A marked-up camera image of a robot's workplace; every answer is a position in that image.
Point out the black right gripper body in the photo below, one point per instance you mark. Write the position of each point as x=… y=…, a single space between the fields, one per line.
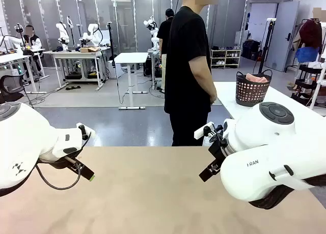
x=217 y=152

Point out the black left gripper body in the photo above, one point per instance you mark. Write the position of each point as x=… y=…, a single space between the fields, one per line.
x=59 y=163

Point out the dark perforated laundry basket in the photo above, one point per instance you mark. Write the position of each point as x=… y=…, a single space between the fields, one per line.
x=252 y=94

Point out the pink towel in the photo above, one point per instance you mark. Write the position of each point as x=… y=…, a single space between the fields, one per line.
x=257 y=78

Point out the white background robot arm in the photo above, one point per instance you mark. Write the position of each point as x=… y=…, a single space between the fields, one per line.
x=152 y=31
x=91 y=34
x=61 y=31

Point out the person's right forearm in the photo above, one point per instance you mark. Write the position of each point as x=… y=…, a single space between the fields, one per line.
x=205 y=82

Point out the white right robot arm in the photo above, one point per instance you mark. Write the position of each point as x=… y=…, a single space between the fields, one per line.
x=267 y=152

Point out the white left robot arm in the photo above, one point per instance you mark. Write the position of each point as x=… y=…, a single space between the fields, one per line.
x=25 y=142

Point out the person's right hand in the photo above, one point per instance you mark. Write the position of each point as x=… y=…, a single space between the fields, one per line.
x=213 y=96

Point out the long white table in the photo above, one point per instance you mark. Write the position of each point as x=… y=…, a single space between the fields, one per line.
x=229 y=96

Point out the black mesh office chair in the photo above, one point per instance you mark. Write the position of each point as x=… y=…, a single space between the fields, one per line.
x=11 y=87

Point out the white shoe rack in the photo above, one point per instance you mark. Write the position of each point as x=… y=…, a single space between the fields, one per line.
x=225 y=58

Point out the black bag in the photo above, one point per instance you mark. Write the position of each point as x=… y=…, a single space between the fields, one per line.
x=250 y=49

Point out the black utility cart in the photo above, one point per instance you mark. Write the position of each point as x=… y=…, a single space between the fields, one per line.
x=305 y=84

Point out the white desk with monitor lights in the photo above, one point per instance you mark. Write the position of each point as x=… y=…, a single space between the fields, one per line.
x=15 y=57

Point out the person in black t-shirt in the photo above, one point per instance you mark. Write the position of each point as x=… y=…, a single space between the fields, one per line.
x=188 y=40

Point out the cardboard box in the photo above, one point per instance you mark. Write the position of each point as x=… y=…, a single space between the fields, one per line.
x=89 y=50

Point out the black tripod pole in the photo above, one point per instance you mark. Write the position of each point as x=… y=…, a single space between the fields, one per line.
x=267 y=45

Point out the empty white standing desk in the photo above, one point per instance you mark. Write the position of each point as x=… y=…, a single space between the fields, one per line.
x=131 y=58

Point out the seated person in varsity jacket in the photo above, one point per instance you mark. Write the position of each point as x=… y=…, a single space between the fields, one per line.
x=31 y=40

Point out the man in black cap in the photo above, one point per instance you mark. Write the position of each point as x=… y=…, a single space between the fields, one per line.
x=164 y=35

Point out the blue bag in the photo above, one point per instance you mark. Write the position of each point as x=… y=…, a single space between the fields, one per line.
x=307 y=54

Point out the grey door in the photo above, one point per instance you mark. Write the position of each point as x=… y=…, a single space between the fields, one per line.
x=281 y=35

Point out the dark red jacket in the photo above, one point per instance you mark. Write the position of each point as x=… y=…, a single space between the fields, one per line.
x=310 y=34

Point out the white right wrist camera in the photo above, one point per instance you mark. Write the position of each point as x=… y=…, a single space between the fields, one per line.
x=202 y=131

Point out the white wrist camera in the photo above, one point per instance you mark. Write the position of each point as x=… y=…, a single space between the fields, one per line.
x=87 y=131
x=202 y=131

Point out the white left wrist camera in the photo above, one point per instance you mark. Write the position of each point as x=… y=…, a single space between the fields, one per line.
x=87 y=131

